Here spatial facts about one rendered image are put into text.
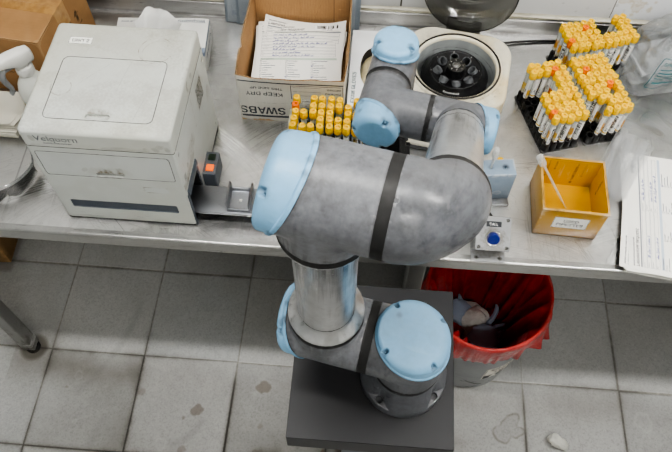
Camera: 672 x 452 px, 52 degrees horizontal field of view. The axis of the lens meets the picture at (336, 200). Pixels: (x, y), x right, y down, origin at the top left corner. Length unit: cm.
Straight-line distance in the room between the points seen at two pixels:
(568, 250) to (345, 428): 60
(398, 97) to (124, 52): 58
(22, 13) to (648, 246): 144
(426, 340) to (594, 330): 145
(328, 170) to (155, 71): 73
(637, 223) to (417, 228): 97
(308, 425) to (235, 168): 61
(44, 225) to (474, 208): 107
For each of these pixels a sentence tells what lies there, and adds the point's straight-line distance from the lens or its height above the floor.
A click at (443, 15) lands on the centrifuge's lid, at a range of 173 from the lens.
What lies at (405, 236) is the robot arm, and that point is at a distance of 68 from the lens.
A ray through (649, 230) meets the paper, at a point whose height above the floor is 89.
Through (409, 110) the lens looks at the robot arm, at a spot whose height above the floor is 133.
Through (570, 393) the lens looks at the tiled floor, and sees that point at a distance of 237.
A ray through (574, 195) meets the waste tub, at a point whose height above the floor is 88.
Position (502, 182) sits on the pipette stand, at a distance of 149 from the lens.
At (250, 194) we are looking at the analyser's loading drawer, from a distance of 144.
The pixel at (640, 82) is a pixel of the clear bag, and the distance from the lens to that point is 183.
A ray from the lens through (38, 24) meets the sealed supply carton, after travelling 171.
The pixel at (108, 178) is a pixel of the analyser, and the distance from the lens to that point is 141.
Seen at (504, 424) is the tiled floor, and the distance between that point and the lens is 228.
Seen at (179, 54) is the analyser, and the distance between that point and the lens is 139.
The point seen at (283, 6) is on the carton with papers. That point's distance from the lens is 176.
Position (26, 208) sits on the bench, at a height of 88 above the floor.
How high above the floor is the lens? 215
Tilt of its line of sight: 58 degrees down
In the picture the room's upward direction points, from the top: 1 degrees clockwise
